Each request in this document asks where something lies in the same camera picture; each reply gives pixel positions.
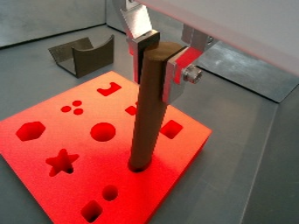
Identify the black curved peg holder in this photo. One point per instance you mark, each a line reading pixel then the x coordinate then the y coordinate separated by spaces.
pixel 80 58

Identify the dark brown oval peg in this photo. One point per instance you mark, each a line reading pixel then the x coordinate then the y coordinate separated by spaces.
pixel 151 107

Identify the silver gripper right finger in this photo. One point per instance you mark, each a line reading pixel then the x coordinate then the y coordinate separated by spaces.
pixel 181 68

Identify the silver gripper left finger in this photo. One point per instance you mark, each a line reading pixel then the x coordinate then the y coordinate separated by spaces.
pixel 141 34

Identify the red shape-sorter block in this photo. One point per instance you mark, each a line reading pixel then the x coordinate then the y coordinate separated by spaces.
pixel 67 147

